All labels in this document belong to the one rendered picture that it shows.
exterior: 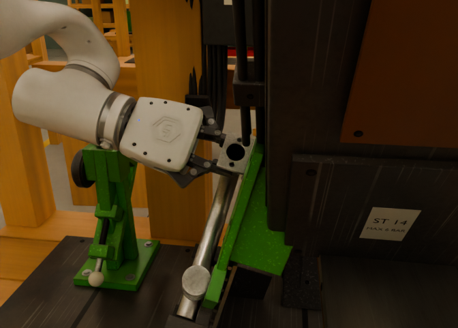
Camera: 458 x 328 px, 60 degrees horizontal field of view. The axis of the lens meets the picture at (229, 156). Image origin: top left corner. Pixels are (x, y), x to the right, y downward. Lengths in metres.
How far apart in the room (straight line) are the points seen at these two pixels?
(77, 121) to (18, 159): 0.48
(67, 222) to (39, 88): 0.57
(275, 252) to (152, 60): 0.48
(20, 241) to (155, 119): 0.61
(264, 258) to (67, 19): 0.40
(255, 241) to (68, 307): 0.44
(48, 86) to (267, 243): 0.37
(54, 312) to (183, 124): 0.44
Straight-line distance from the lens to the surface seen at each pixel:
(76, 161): 0.78
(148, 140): 0.56
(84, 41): 0.63
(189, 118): 0.57
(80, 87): 0.60
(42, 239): 1.08
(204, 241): 0.65
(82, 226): 1.09
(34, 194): 1.10
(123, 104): 0.58
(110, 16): 10.46
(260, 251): 0.51
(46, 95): 0.61
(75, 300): 0.84
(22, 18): 0.53
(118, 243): 0.81
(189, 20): 0.80
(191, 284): 0.54
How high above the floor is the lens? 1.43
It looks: 23 degrees down
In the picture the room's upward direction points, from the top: straight up
